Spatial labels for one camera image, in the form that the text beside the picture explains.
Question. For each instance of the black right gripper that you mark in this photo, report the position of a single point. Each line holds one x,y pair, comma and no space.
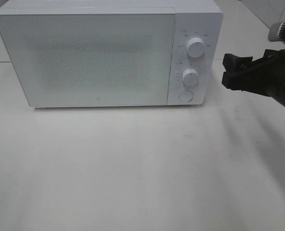
264,76

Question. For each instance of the white microwave knob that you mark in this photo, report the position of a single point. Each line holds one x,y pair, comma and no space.
195,47
190,77

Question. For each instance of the round white door button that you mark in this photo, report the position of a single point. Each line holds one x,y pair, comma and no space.
186,96

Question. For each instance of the white microwave door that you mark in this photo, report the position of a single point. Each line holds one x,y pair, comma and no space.
90,60

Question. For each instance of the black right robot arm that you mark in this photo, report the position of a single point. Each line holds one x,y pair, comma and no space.
264,76

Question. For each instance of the white microwave oven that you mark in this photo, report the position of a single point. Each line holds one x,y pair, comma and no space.
202,18

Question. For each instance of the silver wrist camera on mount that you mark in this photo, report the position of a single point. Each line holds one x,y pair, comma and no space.
277,32

